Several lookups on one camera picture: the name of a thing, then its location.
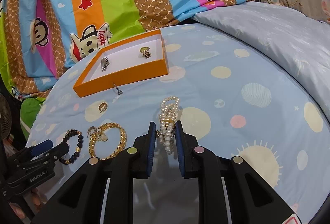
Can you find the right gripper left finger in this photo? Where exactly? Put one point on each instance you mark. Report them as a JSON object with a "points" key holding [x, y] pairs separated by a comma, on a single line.
{"points": [[102, 190]]}

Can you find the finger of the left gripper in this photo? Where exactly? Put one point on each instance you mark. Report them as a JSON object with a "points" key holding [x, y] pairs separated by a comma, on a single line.
{"points": [[41, 148], [57, 152]]}

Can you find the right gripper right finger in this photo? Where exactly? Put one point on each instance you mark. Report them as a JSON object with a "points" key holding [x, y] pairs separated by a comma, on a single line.
{"points": [[230, 190]]}

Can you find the gold link watch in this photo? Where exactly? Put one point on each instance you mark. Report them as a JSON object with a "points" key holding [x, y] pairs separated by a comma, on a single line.
{"points": [[145, 52]]}

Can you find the orange jewelry box tray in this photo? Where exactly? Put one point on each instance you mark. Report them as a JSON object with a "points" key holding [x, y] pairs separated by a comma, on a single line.
{"points": [[127, 64]]}

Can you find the person's left hand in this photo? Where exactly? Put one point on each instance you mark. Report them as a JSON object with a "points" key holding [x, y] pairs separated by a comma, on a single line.
{"points": [[28, 205]]}

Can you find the green fabric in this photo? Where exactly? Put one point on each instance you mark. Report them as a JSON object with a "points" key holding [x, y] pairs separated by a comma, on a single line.
{"points": [[29, 109]]}

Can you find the small silver pendant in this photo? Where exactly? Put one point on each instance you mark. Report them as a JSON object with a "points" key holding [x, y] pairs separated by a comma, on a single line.
{"points": [[119, 92]]}

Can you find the light blue dotted sheet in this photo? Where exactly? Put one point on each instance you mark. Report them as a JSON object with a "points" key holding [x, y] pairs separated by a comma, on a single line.
{"points": [[233, 99]]}

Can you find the colourful monkey print duvet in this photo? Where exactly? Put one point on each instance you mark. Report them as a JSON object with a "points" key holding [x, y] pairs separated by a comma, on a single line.
{"points": [[41, 39]]}

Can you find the pale blue satin quilt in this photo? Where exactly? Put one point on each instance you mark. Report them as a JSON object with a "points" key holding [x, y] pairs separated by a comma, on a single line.
{"points": [[298, 44]]}

